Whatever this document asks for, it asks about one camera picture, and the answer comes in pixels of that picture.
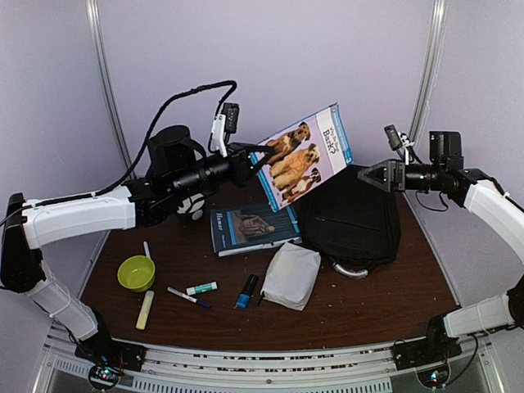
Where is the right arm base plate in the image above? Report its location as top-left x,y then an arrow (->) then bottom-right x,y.
391,339 -> 462,370

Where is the white marker behind bowl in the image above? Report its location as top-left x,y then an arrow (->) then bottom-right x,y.
142,241 -> 152,260

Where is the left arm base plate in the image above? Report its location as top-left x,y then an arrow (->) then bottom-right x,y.
75,341 -> 147,372

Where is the aluminium front rail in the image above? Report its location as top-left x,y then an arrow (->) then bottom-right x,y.
32,323 -> 504,393

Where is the blue black highlighter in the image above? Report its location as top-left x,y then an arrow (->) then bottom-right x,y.
235,274 -> 259,309

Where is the black student bag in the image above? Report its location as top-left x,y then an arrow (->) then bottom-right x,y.
294,165 -> 401,279

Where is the dog picture book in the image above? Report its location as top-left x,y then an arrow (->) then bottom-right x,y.
257,102 -> 354,212

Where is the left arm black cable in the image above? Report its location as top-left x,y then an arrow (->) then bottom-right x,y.
0,79 -> 238,226

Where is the green white glue stick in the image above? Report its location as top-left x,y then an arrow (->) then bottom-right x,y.
186,282 -> 218,296

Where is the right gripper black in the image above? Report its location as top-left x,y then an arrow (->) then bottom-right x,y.
358,158 -> 445,192

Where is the yellow highlighter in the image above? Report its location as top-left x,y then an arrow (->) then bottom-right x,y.
135,291 -> 155,330

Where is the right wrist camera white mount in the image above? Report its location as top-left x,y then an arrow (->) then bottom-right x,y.
384,124 -> 414,165

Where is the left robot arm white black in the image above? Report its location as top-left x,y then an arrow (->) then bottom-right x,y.
1,125 -> 274,364

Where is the left aluminium corner post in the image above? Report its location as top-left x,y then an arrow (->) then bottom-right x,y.
85,0 -> 136,179

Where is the white black ceramic bowl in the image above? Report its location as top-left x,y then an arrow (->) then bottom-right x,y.
176,193 -> 206,221

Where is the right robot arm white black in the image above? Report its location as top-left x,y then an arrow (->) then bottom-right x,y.
358,125 -> 523,362

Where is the right aluminium corner post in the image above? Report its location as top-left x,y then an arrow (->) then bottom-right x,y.
408,0 -> 449,151

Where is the green plastic bowl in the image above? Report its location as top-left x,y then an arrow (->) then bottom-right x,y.
117,255 -> 156,292

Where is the blue Hamer book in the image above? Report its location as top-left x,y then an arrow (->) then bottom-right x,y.
210,203 -> 302,257

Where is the white fabric pouch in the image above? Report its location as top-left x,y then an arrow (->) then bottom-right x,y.
260,242 -> 321,311

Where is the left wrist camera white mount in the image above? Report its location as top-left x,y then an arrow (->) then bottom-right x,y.
208,102 -> 240,157

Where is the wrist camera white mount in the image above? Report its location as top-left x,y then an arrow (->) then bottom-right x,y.
384,124 -> 414,165
208,102 -> 240,157

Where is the white blue pen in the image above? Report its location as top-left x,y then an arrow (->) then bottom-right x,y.
167,287 -> 211,309

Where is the aluminium corner post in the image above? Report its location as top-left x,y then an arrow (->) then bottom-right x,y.
408,0 -> 449,151
85,0 -> 136,179

